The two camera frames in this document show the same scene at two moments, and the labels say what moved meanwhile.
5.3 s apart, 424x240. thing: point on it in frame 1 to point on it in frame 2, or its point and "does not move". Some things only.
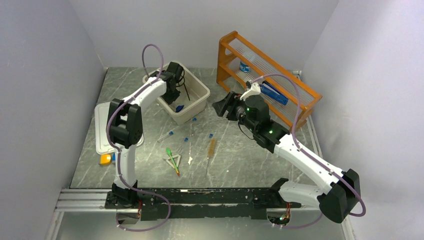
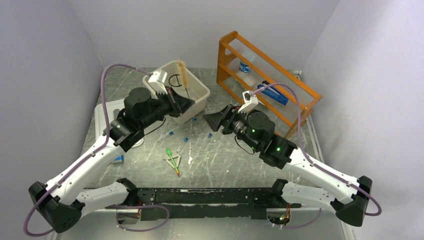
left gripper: [170, 100] to [179, 105]
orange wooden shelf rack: [240, 62] does not move
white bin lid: [103, 145] does not move
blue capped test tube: [171, 133] does not move
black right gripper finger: [220, 107] to [214, 120]
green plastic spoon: [169, 152] does not move
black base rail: [198, 204] does not move
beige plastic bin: [189, 107] does not move
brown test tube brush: [211, 149] to [184, 74]
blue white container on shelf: [244, 68] does not move
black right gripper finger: [236, 95] to [229, 108]
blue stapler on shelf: [271, 91] does not move
